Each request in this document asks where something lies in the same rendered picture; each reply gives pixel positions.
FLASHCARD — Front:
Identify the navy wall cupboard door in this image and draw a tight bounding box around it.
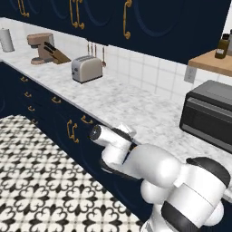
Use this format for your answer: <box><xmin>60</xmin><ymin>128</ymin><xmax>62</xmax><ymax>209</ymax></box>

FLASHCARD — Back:
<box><xmin>22</xmin><ymin>0</ymin><xmax>79</xmax><ymax>39</ymax></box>
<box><xmin>0</xmin><ymin>0</ymin><xmax>25</xmax><ymax>24</ymax></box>
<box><xmin>75</xmin><ymin>0</ymin><xmax>127</xmax><ymax>51</ymax></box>
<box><xmin>121</xmin><ymin>0</ymin><xmax>232</xmax><ymax>66</ymax></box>

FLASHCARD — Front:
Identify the white wall socket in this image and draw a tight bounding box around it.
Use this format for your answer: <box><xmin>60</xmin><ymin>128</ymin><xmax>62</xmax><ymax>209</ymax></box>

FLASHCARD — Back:
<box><xmin>183</xmin><ymin>65</ymin><xmax>198</xmax><ymax>84</ymax></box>

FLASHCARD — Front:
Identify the olive green bottle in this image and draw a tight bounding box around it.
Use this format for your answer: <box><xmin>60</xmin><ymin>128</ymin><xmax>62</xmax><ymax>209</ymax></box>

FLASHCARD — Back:
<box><xmin>214</xmin><ymin>33</ymin><xmax>231</xmax><ymax>60</ymax></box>

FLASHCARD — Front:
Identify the white paper towel roll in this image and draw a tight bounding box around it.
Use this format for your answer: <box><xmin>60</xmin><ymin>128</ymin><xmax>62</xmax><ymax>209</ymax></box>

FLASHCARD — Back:
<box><xmin>0</xmin><ymin>27</ymin><xmax>15</xmax><ymax>53</ymax></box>

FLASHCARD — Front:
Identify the brass wall cupboard handle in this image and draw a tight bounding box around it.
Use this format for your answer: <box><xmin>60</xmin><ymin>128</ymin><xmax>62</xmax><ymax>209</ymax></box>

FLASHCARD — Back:
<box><xmin>122</xmin><ymin>0</ymin><xmax>133</xmax><ymax>41</ymax></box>
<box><xmin>76</xmin><ymin>0</ymin><xmax>86</xmax><ymax>31</ymax></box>
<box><xmin>69</xmin><ymin>0</ymin><xmax>79</xmax><ymax>29</ymax></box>
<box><xmin>16</xmin><ymin>0</ymin><xmax>31</xmax><ymax>18</ymax></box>

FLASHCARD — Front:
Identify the navy base cupboard door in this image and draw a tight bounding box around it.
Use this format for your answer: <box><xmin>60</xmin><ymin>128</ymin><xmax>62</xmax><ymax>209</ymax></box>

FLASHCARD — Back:
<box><xmin>72</xmin><ymin>119</ymin><xmax>107</xmax><ymax>189</ymax></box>
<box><xmin>0</xmin><ymin>61</ymin><xmax>16</xmax><ymax>120</ymax></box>
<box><xmin>42</xmin><ymin>101</ymin><xmax>74</xmax><ymax>163</ymax></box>

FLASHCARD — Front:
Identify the grey bottle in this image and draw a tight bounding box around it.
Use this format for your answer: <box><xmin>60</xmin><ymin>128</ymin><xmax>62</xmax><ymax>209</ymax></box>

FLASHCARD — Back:
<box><xmin>227</xmin><ymin>28</ymin><xmax>232</xmax><ymax>57</ymax></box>

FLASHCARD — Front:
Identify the wooden knife block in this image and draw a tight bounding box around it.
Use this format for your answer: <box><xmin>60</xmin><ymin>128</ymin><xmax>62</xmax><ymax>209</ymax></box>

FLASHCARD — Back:
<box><xmin>43</xmin><ymin>42</ymin><xmax>73</xmax><ymax>65</ymax></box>

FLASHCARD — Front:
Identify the hanging metal spoon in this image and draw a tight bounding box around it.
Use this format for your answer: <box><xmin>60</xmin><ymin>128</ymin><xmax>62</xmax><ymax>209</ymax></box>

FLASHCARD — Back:
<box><xmin>101</xmin><ymin>45</ymin><xmax>107</xmax><ymax>68</ymax></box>

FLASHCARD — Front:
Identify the black microwave oven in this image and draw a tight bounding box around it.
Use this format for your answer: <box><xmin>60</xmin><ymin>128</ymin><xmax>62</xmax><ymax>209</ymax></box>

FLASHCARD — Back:
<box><xmin>179</xmin><ymin>79</ymin><xmax>232</xmax><ymax>154</ymax></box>

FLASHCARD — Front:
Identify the silver toaster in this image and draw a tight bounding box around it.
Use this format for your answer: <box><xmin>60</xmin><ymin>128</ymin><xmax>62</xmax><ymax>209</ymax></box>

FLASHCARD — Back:
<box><xmin>71</xmin><ymin>54</ymin><xmax>104</xmax><ymax>84</ymax></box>

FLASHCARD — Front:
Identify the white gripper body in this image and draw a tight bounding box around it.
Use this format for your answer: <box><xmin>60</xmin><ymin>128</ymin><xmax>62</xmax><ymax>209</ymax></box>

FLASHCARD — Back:
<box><xmin>117</xmin><ymin>121</ymin><xmax>138</xmax><ymax>140</ymax></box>

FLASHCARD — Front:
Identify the navy drawer front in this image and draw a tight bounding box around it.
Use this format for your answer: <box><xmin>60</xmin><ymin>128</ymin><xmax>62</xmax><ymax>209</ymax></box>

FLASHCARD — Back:
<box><xmin>42</xmin><ymin>86</ymin><xmax>74</xmax><ymax>121</ymax></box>
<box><xmin>13</xmin><ymin>68</ymin><xmax>44</xmax><ymax>98</ymax></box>
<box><xmin>19</xmin><ymin>98</ymin><xmax>47</xmax><ymax>125</ymax></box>
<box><xmin>16</xmin><ymin>84</ymin><xmax>45</xmax><ymax>111</ymax></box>
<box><xmin>22</xmin><ymin>111</ymin><xmax>49</xmax><ymax>140</ymax></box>
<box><xmin>71</xmin><ymin>103</ymin><xmax>105</xmax><ymax>140</ymax></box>

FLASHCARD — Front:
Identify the brass base cupboard handle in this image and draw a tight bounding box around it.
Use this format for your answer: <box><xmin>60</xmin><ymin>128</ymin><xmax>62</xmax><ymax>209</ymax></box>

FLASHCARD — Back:
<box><xmin>66</xmin><ymin>119</ymin><xmax>75</xmax><ymax>140</ymax></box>
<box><xmin>72</xmin><ymin>122</ymin><xmax>81</xmax><ymax>144</ymax></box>

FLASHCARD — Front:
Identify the wooden wall shelf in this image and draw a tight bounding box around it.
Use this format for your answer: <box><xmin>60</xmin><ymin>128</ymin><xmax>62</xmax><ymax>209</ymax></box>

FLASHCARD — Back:
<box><xmin>187</xmin><ymin>49</ymin><xmax>232</xmax><ymax>77</ymax></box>

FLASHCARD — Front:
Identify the beige stand mixer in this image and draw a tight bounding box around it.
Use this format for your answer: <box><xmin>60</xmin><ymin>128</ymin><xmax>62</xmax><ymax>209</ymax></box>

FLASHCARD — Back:
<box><xmin>26</xmin><ymin>32</ymin><xmax>55</xmax><ymax>66</ymax></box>

